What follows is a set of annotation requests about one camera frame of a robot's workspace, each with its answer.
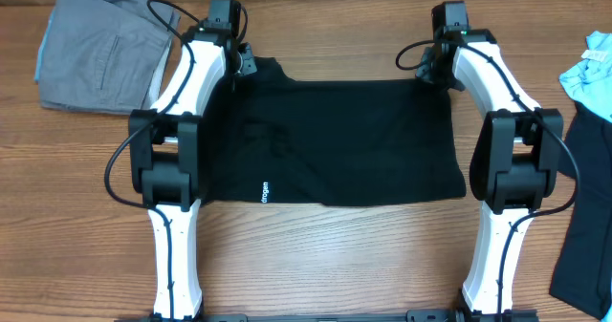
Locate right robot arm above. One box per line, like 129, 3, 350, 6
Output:
417, 1, 563, 321

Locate folded light blue garment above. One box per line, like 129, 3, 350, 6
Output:
33, 25, 50, 83

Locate light blue shirt right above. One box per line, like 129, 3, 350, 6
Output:
559, 31, 611, 122

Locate black garment at right edge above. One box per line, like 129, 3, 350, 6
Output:
550, 102, 611, 320

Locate black Sydrogen t-shirt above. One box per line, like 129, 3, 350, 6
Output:
206, 58, 467, 206

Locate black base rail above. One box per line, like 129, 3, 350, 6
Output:
114, 308, 541, 322

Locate folded grey trousers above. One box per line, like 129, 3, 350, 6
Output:
37, 0, 180, 114

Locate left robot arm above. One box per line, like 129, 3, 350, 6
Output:
128, 0, 247, 321

